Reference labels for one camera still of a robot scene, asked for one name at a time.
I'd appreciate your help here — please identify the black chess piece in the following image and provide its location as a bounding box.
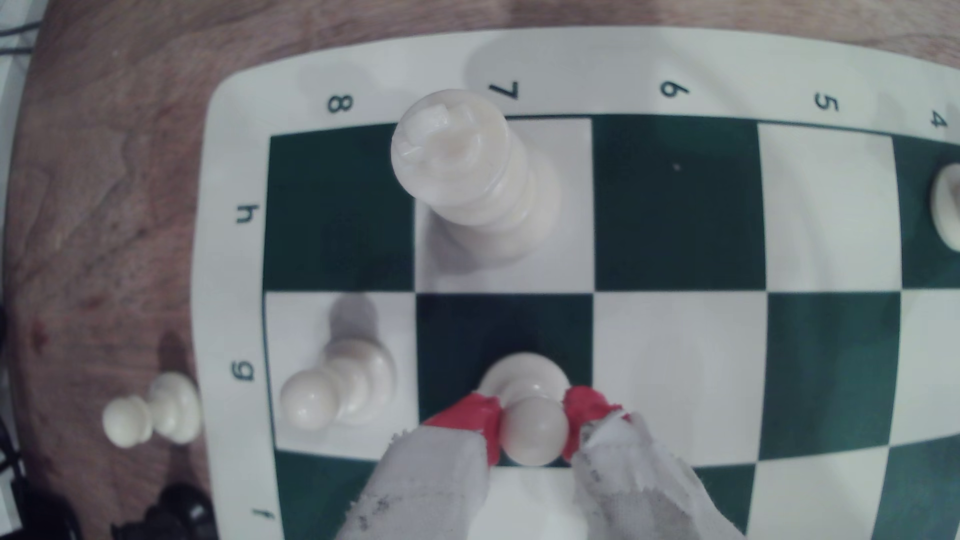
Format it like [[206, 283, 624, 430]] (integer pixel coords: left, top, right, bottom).
[[112, 483, 219, 540]]

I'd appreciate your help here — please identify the white chess pawn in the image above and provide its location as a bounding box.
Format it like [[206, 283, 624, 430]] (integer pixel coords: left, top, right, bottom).
[[477, 352, 573, 468], [279, 337, 397, 432], [102, 371, 204, 450]]

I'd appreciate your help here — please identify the white chess piece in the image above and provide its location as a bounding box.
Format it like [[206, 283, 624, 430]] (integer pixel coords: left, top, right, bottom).
[[930, 161, 960, 252]]

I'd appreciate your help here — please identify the black cable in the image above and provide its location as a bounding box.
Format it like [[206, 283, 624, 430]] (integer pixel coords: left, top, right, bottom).
[[0, 21, 43, 58]]

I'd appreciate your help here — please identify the green and white chessboard mat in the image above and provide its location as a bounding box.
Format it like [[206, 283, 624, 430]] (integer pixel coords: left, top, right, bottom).
[[191, 26, 960, 540]]

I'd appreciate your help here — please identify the white rook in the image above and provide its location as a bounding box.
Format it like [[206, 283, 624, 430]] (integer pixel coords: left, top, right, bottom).
[[390, 88, 562, 265]]

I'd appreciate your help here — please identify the gripper finger red tip cloth-wrapped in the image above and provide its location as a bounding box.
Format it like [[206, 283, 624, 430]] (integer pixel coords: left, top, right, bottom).
[[333, 392, 503, 540], [561, 387, 751, 540]]

